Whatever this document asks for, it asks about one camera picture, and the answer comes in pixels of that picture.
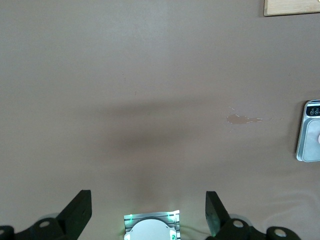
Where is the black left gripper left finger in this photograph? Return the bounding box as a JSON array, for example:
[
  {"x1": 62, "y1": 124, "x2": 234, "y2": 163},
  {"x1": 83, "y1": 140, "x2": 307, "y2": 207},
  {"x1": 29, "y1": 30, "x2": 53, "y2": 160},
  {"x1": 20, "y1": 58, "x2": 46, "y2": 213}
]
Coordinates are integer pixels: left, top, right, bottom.
[{"x1": 58, "y1": 189, "x2": 93, "y2": 240}]

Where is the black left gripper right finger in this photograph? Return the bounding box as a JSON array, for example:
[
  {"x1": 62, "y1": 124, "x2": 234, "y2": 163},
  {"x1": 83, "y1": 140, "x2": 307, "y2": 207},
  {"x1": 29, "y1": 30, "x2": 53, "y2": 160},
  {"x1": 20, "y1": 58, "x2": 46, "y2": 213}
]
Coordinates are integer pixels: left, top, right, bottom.
[{"x1": 205, "y1": 190, "x2": 235, "y2": 237}]

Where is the silver digital kitchen scale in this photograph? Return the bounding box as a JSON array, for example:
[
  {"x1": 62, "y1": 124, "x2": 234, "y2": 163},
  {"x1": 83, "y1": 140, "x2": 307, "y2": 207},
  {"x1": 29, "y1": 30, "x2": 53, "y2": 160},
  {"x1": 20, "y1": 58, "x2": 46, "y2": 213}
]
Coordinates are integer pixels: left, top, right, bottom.
[{"x1": 295, "y1": 99, "x2": 320, "y2": 162}]

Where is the wooden cutting board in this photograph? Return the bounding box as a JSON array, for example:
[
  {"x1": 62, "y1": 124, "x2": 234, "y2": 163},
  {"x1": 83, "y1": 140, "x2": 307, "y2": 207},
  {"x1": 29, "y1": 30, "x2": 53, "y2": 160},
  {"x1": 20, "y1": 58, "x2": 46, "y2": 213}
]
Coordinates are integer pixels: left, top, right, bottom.
[{"x1": 263, "y1": 0, "x2": 320, "y2": 18}]

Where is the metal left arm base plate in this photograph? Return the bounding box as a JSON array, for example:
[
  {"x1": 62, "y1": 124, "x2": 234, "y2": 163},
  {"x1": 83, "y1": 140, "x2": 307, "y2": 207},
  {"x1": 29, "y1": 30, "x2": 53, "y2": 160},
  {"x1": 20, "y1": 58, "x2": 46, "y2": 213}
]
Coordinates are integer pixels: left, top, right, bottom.
[{"x1": 123, "y1": 209, "x2": 182, "y2": 240}]

